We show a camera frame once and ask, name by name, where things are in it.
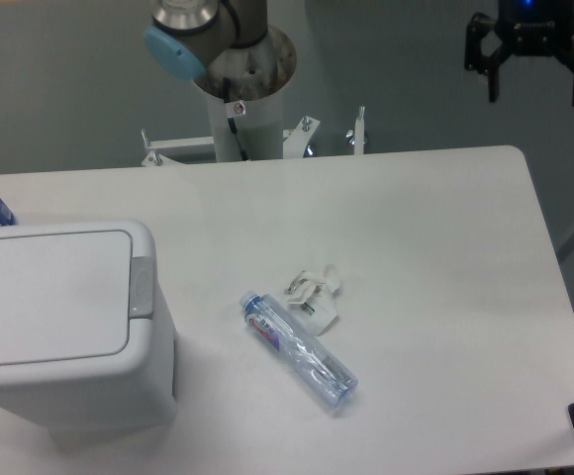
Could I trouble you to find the white trash can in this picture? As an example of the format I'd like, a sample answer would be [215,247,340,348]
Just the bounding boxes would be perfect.
[0,220,178,432]

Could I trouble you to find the crumpled white paper wrapper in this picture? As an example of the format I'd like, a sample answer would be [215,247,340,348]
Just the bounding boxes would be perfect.
[284,264,341,336]

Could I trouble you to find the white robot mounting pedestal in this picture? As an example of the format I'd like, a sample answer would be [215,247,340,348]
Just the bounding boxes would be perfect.
[140,86,370,168]

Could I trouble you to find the clear plastic water bottle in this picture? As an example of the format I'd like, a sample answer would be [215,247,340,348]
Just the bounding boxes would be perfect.
[239,291,358,410]

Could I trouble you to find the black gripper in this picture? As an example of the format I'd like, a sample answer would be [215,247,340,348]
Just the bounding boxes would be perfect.
[464,0,574,107]

